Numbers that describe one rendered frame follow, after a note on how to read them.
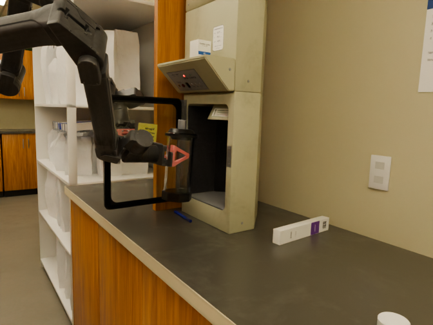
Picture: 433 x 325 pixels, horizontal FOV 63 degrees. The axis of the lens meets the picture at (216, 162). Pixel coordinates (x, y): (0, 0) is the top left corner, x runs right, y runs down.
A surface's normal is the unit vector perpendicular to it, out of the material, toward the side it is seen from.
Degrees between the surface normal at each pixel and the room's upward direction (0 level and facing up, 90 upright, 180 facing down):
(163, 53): 90
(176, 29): 90
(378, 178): 90
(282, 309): 0
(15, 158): 90
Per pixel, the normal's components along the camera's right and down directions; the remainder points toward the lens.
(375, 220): -0.82, 0.05
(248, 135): 0.58, 0.13
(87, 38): 0.85, -0.30
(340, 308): 0.04, -0.99
